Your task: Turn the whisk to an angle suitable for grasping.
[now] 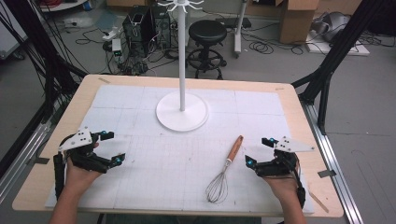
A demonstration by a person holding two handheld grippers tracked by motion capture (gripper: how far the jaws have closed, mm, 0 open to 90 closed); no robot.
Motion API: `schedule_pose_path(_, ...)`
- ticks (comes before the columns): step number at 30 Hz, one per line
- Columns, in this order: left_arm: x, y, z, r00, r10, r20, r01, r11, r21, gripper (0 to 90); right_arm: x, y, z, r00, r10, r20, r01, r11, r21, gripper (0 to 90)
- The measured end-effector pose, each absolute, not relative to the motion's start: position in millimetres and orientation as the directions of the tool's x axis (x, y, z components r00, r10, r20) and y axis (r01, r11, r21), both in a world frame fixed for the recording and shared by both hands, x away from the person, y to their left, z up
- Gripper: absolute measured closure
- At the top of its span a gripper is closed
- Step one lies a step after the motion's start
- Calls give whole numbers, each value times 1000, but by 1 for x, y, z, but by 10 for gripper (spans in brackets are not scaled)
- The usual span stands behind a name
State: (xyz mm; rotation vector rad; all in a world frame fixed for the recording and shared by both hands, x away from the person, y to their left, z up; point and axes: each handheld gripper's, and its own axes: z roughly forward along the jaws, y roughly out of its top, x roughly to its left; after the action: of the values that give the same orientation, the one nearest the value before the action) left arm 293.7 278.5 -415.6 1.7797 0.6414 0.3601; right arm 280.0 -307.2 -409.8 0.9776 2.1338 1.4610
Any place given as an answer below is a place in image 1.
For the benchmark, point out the flat cardboard box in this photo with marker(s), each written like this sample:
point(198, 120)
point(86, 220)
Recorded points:
point(339, 5)

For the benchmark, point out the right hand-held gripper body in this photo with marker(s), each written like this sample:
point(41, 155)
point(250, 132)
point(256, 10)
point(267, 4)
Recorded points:
point(280, 165)

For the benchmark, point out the tall cardboard box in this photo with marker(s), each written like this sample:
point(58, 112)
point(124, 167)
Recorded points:
point(294, 25)

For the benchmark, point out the white grid mat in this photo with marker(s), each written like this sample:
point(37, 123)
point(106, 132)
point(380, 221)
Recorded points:
point(155, 177)

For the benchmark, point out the aluminium rail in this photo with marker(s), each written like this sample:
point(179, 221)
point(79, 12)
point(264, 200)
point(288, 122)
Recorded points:
point(21, 155)
point(330, 155)

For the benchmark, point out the white hook rack stand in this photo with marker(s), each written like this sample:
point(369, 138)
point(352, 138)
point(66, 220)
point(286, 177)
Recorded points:
point(182, 113)

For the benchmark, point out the round white table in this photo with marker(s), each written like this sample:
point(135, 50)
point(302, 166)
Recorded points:
point(62, 5)

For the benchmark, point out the white flat board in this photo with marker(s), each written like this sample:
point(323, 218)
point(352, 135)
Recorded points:
point(339, 49)

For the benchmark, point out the black metal frame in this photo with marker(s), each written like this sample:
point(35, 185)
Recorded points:
point(339, 46)
point(21, 25)

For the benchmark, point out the person's left hand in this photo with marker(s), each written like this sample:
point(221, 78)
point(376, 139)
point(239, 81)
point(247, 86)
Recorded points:
point(77, 177)

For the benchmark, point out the grey bag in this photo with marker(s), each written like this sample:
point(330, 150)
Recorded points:
point(331, 26)

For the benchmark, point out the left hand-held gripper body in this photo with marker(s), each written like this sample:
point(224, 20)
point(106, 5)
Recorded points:
point(81, 137)

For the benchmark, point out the black flat device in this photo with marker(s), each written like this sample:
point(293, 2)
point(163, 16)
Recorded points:
point(233, 22)

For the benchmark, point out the person's right hand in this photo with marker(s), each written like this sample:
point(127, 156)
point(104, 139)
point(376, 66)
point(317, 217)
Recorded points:
point(283, 186)

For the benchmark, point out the black tape piece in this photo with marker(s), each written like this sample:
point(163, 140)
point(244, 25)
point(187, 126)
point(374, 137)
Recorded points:
point(327, 173)
point(39, 160)

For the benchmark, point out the black round stool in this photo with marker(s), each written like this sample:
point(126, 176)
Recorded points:
point(207, 31)

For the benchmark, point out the white power adapter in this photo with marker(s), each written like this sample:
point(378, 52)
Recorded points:
point(116, 46)

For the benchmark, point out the white cabinet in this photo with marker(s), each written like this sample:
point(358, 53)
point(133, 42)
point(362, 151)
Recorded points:
point(9, 34)

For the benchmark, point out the white power strip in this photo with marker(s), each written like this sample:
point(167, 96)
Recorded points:
point(111, 34)

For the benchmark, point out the white pole stand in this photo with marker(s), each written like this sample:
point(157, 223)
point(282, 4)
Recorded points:
point(239, 34)

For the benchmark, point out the large black computer tower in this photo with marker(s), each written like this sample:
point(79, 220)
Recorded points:
point(137, 34)

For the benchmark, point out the narrow black computer tower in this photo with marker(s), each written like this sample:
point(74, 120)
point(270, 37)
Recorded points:
point(162, 28)

